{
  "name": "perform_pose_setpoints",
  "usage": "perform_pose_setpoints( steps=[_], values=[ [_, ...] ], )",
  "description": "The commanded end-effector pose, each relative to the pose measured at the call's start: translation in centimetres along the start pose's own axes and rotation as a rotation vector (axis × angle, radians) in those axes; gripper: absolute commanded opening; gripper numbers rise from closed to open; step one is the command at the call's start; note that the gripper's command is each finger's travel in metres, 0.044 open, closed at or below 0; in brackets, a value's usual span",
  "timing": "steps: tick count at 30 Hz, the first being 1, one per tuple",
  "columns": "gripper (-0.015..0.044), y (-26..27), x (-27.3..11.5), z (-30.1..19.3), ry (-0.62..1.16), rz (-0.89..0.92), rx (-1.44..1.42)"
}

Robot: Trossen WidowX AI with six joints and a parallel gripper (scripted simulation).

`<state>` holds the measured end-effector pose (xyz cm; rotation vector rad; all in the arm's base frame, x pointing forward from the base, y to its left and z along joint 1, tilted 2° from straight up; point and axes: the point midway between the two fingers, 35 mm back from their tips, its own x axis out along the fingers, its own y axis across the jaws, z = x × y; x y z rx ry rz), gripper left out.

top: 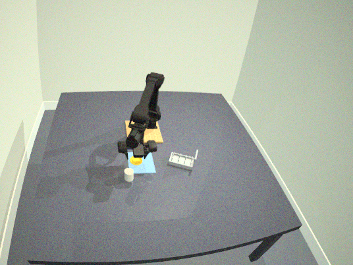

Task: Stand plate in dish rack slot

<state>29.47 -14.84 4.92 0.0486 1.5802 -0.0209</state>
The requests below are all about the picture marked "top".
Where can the white cylinder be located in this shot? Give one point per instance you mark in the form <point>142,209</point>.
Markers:
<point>128,174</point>

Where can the grey dish rack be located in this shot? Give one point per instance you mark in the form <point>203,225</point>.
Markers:
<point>182,161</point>

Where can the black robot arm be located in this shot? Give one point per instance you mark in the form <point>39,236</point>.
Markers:
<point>145,115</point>

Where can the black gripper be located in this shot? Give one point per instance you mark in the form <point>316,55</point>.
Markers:
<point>150,144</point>

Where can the light blue flat mat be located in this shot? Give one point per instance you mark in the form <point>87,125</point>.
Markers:
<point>147,165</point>

